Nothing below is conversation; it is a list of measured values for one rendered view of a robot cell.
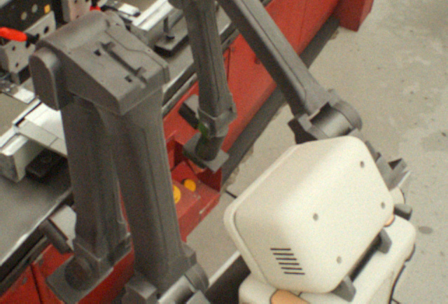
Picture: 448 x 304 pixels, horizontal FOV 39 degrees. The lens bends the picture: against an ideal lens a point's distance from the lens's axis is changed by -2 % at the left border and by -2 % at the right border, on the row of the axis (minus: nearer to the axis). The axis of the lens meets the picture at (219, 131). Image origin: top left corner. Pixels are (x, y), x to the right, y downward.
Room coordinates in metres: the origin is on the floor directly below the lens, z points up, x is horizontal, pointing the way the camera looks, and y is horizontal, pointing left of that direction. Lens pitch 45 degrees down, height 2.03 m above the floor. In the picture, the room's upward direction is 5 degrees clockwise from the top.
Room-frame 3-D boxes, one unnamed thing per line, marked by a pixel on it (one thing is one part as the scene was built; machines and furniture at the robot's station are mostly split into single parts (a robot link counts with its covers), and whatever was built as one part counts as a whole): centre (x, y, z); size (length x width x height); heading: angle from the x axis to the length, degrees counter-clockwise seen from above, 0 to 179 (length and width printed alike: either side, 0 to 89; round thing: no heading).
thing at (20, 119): (1.10, 0.42, 0.98); 0.20 x 0.03 x 0.03; 155
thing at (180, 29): (1.60, 0.12, 0.89); 0.30 x 0.05 x 0.03; 155
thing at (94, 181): (0.55, 0.16, 1.40); 0.11 x 0.06 x 0.43; 145
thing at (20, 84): (1.08, 0.43, 1.13); 0.10 x 0.02 x 0.10; 155
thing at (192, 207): (1.07, 0.10, 0.75); 0.20 x 0.16 x 0.18; 148
